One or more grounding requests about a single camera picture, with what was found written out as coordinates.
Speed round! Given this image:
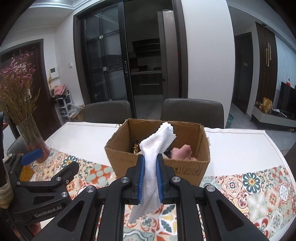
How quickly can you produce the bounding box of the black patterned silk scarf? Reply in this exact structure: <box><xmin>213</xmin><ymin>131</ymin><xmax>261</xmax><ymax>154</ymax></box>
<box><xmin>132</xmin><ymin>141</ymin><xmax>140</xmax><ymax>154</ymax></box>

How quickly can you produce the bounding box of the pink fuzzy towel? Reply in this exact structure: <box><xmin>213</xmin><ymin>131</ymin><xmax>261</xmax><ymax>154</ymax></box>
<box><xmin>170</xmin><ymin>145</ymin><xmax>197</xmax><ymax>162</ymax></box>

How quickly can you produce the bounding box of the white cloth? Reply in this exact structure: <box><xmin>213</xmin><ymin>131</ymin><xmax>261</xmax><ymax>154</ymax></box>
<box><xmin>128</xmin><ymin>122</ymin><xmax>176</xmax><ymax>223</ymax></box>

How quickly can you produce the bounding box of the glass flower vase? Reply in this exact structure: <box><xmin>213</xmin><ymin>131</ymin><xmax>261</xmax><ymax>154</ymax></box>
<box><xmin>17</xmin><ymin>115</ymin><xmax>50</xmax><ymax>163</ymax></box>

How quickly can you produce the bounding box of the white shoe rack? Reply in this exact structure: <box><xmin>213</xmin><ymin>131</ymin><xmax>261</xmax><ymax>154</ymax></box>
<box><xmin>52</xmin><ymin>84</ymin><xmax>79</xmax><ymax>123</ymax></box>

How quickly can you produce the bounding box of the patterned tile tablecloth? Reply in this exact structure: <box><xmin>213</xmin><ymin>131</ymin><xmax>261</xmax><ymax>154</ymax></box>
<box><xmin>31</xmin><ymin>123</ymin><xmax>295</xmax><ymax>240</ymax></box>

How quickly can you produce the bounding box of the dried flower bouquet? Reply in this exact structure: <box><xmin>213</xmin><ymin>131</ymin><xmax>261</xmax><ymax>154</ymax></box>
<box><xmin>1</xmin><ymin>52</ymin><xmax>40</xmax><ymax>125</ymax></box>

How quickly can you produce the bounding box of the brown cardboard box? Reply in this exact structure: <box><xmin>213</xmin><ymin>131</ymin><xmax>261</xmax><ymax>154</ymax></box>
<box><xmin>105</xmin><ymin>118</ymin><xmax>210</xmax><ymax>186</ymax></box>

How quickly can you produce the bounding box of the grey dining chair left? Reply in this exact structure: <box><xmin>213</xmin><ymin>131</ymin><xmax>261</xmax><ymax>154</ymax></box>
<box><xmin>83</xmin><ymin>100</ymin><xmax>132</xmax><ymax>124</ymax></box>

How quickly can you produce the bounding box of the white tv cabinet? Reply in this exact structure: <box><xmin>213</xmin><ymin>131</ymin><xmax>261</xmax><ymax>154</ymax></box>
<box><xmin>250</xmin><ymin>106</ymin><xmax>295</xmax><ymax>131</ymax></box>

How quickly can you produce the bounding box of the black television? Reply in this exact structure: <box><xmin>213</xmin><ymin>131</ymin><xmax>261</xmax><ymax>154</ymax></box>
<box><xmin>277</xmin><ymin>82</ymin><xmax>296</xmax><ymax>116</ymax></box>

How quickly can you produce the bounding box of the black glass sliding door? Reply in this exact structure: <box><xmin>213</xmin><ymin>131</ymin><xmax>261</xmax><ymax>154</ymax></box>
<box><xmin>73</xmin><ymin>1</ymin><xmax>182</xmax><ymax>119</ymax></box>

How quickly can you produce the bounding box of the dark wooden door gold handle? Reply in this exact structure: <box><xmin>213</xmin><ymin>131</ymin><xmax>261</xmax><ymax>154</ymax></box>
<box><xmin>256</xmin><ymin>22</ymin><xmax>278</xmax><ymax>103</ymax></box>

